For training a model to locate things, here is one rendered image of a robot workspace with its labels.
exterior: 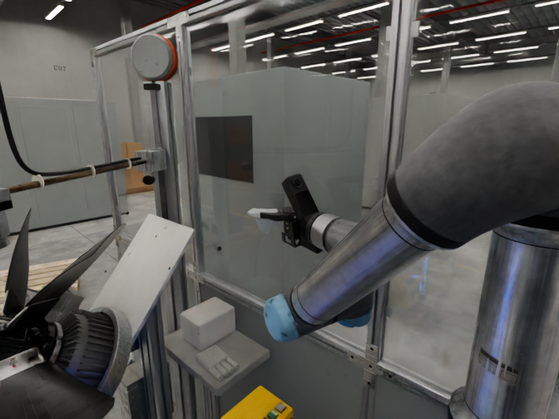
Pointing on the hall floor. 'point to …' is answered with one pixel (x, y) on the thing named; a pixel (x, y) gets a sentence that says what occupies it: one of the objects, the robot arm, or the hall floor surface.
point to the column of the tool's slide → (174, 289)
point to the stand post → (155, 366)
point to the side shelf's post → (215, 406)
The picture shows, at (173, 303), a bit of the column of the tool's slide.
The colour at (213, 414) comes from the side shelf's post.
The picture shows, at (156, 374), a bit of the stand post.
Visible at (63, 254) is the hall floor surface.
